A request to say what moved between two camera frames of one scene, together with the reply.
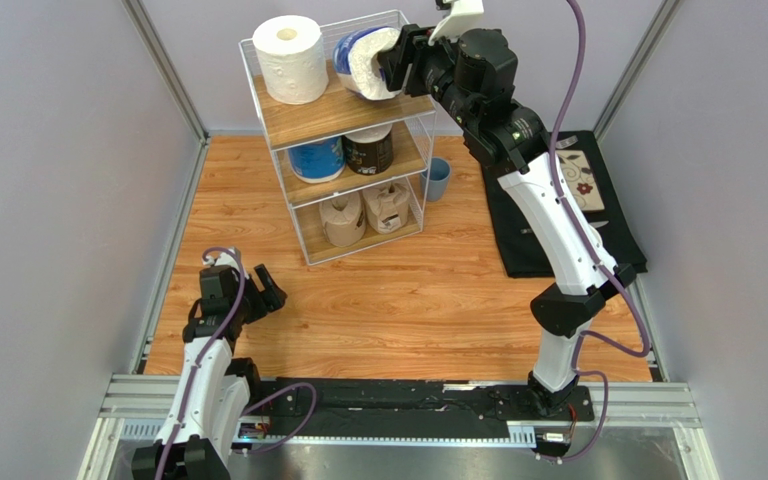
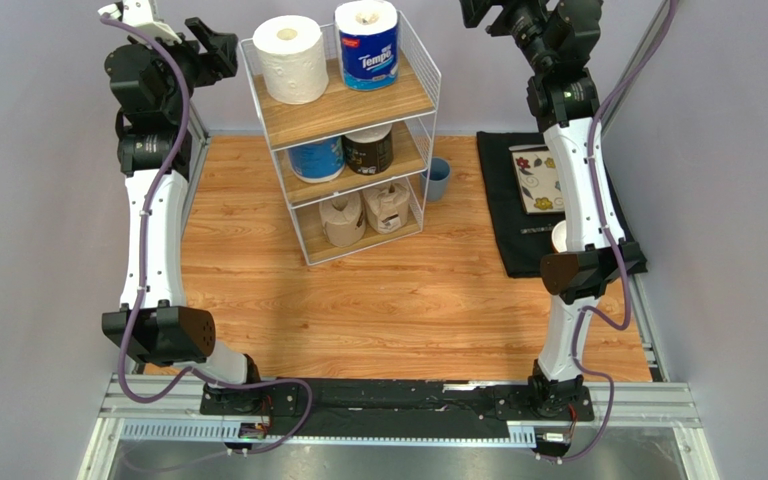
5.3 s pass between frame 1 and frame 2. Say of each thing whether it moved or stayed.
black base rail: stayed
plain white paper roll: stayed
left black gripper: moved
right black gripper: moved
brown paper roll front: stayed
